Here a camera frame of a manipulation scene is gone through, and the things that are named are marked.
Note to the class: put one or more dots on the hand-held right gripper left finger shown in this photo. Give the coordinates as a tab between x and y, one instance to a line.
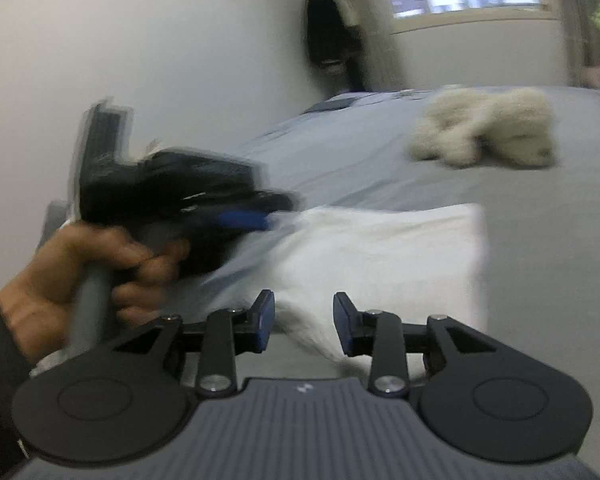
265	320

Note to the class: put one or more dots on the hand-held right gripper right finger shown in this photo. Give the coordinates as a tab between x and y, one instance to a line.
344	325

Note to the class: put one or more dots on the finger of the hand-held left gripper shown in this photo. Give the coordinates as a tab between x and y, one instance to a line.
240	220

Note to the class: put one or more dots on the white garment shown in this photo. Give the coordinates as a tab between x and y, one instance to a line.
380	250

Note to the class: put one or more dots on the person's left hand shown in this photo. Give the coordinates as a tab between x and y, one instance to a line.
45	280

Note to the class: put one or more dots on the dark blue flat object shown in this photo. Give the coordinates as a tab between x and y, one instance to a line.
330	106

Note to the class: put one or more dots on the dark hanging jacket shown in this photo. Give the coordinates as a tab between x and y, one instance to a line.
330	30

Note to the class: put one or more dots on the beige curtain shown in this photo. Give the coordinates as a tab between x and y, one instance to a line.
570	35
380	60

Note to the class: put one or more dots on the white plush dog toy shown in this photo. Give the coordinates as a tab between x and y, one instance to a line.
485	125

